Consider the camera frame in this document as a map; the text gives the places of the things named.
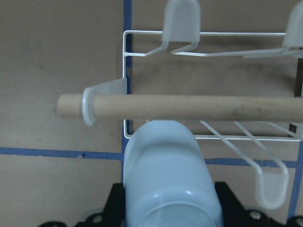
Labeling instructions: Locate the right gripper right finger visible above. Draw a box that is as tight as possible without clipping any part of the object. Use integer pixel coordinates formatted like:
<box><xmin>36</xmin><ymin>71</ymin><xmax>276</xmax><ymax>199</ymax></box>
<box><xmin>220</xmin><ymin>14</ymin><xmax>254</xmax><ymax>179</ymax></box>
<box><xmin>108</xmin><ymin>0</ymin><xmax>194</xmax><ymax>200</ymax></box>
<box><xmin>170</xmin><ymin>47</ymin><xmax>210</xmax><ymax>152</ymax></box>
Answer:
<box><xmin>214</xmin><ymin>181</ymin><xmax>268</xmax><ymax>227</ymax></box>

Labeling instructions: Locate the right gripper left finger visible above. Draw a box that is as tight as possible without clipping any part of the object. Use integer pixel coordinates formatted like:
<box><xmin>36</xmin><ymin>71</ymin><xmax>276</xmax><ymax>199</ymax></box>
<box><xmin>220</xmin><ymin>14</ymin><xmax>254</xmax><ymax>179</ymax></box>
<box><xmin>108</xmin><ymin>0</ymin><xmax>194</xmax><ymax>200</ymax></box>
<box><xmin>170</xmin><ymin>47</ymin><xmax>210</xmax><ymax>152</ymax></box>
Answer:
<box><xmin>78</xmin><ymin>183</ymin><xmax>125</xmax><ymax>227</ymax></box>

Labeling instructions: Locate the light blue plastic cup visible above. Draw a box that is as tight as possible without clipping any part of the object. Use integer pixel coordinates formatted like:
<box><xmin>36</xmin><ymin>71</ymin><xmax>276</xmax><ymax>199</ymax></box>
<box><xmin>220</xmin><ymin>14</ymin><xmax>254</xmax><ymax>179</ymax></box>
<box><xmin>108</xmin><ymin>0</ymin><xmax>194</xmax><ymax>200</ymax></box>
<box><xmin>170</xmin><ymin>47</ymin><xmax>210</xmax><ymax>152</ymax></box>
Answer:
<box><xmin>123</xmin><ymin>120</ymin><xmax>224</xmax><ymax>227</ymax></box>

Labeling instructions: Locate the white wire cup rack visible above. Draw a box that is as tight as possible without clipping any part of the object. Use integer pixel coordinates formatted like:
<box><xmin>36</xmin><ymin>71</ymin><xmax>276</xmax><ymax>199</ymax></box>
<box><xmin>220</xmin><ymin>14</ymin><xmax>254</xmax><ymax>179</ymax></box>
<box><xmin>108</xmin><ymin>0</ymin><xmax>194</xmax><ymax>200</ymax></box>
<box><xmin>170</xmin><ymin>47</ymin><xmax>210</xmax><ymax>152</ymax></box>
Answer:
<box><xmin>57</xmin><ymin>0</ymin><xmax>303</xmax><ymax>210</ymax></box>

